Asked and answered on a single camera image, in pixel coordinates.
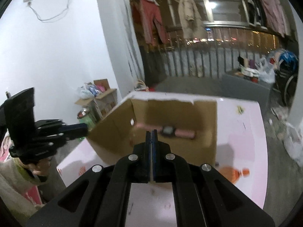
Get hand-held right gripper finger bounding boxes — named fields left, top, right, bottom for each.
left=25, top=130, right=152, bottom=227
left=151, top=130, right=276, bottom=227

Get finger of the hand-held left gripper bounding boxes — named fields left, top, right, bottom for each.
left=35, top=130, right=88, bottom=148
left=35, top=119, right=88, bottom=135

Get pink strap watch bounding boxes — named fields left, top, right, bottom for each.
left=135, top=122, right=196, bottom=139

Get brown cardboard box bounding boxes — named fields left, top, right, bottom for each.
left=87, top=92, right=218, bottom=168

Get person's left forearm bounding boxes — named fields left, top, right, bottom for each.
left=0, top=161, right=45, bottom=218

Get person's left hand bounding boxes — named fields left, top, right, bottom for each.
left=28, top=157, right=54, bottom=182

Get green container metal lid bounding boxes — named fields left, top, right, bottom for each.
left=76, top=107, right=97, bottom=131

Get bundle of plastic bags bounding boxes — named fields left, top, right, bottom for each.
left=76, top=83, right=106, bottom=98

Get small open cardboard box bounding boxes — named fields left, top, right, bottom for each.
left=75, top=79, right=118, bottom=121

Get white curtain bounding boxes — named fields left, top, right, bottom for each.
left=123, top=5, right=145, bottom=81

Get grey cabinet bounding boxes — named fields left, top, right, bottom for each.
left=221, top=73, right=276, bottom=110

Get white flat boxes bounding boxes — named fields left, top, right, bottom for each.
left=241, top=67, right=259, bottom=76

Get red hanging clothes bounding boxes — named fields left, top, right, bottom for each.
left=131, top=0, right=169, bottom=45

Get large white plastic bag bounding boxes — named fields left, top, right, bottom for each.
left=283, top=122, right=303, bottom=161

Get beige hanging coat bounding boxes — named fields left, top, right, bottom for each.
left=172, top=0, right=206, bottom=40

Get wheelchair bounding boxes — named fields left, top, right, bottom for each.
left=275, top=50, right=299, bottom=107

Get metal balcony railing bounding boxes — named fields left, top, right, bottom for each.
left=140, top=25, right=284, bottom=78

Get black hanging jacket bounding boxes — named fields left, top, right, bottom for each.
left=244, top=0, right=264, bottom=26

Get pink hanging garments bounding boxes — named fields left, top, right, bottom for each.
left=262, top=0, right=290, bottom=37

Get pink handle basket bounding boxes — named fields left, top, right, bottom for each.
left=134, top=80, right=148, bottom=91

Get white power cable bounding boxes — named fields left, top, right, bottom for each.
left=27, top=0, right=73, bottom=23

